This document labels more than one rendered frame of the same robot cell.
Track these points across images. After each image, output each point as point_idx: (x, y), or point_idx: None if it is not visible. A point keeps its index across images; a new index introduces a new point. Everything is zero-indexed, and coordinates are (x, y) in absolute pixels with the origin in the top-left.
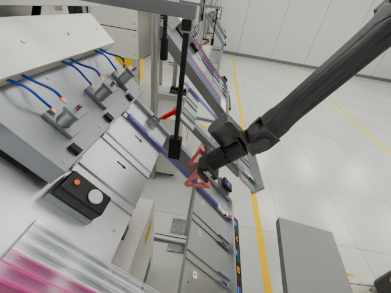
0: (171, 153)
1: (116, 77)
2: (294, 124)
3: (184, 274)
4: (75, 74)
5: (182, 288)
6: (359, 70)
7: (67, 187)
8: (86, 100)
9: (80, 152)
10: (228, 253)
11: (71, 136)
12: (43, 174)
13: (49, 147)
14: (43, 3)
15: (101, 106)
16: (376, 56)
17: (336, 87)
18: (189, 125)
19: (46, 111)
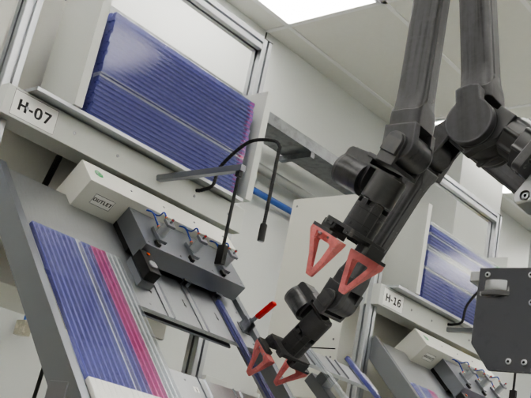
0: (217, 257)
1: None
2: (359, 270)
3: (185, 374)
4: (184, 238)
5: (176, 372)
6: (399, 207)
7: (142, 251)
8: (181, 245)
9: (159, 244)
10: None
11: (160, 239)
12: (133, 249)
13: (146, 234)
14: (187, 205)
15: (190, 254)
16: (407, 194)
17: (386, 225)
18: None
19: (155, 227)
